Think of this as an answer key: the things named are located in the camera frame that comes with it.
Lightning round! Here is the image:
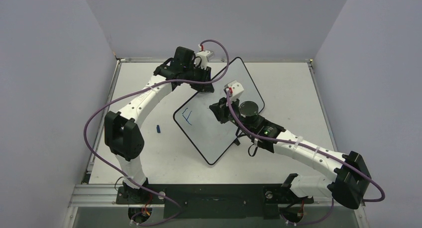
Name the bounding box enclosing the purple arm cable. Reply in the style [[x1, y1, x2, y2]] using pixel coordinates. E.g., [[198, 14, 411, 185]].
[[83, 39, 230, 227], [225, 89, 386, 203]]

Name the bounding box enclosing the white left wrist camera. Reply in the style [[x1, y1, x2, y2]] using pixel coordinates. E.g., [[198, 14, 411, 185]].
[[194, 50, 214, 69]]

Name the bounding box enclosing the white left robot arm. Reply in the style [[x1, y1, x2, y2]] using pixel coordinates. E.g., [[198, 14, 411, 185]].
[[105, 46, 214, 203]]

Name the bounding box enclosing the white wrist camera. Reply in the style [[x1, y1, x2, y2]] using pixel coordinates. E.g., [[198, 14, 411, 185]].
[[194, 50, 214, 69], [224, 80, 244, 100]]

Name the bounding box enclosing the black-framed whiteboard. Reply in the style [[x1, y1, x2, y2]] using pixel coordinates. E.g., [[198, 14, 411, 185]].
[[173, 57, 265, 166]]

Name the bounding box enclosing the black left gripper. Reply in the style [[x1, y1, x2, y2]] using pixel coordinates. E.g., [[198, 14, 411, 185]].
[[183, 64, 213, 93]]

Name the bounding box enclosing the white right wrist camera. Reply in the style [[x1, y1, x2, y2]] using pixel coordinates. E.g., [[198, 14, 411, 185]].
[[224, 80, 244, 100]]

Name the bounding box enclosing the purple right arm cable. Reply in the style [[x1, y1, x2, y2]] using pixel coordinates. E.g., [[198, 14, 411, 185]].
[[225, 89, 386, 203]]

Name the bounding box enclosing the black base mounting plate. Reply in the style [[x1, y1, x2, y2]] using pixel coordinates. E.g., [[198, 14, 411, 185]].
[[115, 184, 314, 220]]

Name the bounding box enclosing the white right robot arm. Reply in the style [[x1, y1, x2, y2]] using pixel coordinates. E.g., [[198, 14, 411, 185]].
[[209, 98, 371, 210]]

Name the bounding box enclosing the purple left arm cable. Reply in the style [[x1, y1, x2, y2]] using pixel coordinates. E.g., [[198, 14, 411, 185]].
[[83, 39, 230, 227]]

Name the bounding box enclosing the aluminium front frame rail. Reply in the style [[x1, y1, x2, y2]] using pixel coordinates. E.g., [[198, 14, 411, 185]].
[[67, 183, 365, 208]]

